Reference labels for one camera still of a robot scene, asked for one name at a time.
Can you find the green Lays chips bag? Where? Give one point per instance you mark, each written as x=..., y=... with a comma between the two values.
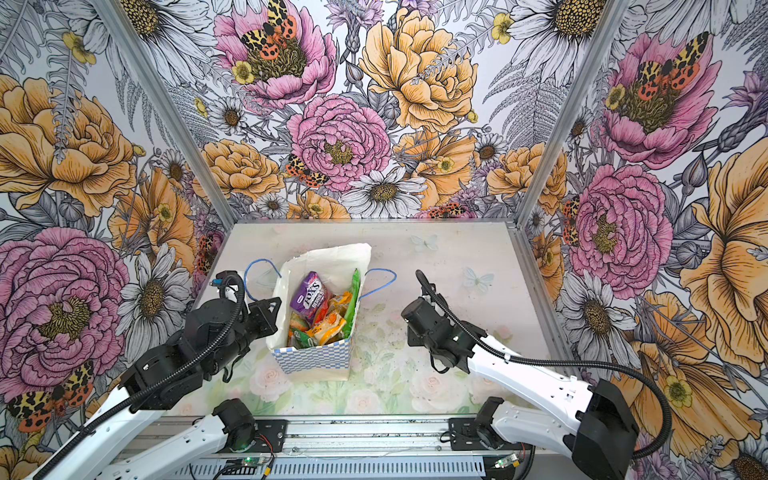
x=351, y=309

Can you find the yellow mango candy bag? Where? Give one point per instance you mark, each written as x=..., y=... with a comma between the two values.
x=339, y=304

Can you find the purple candy bag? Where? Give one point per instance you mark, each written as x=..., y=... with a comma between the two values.
x=310, y=294

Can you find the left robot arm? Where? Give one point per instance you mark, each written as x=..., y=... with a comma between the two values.
x=214, y=335

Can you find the green rainbow snack bag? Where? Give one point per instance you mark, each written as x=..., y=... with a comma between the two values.
x=300, y=340

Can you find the black mounting plate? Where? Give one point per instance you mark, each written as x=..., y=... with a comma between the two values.
x=467, y=434
x=260, y=436

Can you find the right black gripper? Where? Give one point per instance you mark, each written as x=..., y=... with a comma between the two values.
x=413, y=338

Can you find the small red orange packet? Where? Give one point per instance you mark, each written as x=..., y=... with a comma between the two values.
x=321, y=312

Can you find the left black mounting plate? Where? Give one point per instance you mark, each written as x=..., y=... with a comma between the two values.
x=260, y=436

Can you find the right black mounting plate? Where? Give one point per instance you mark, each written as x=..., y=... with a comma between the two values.
x=467, y=434

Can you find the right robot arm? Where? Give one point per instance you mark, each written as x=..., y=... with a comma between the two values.
x=590, y=424

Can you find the orange biscuit packet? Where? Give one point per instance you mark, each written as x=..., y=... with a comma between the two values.
x=328, y=328

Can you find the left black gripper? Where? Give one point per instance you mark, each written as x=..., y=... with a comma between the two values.
x=265, y=315

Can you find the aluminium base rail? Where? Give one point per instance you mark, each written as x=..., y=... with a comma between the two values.
x=317, y=447

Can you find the checkered paper bag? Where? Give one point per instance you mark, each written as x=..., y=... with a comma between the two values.
x=335, y=266

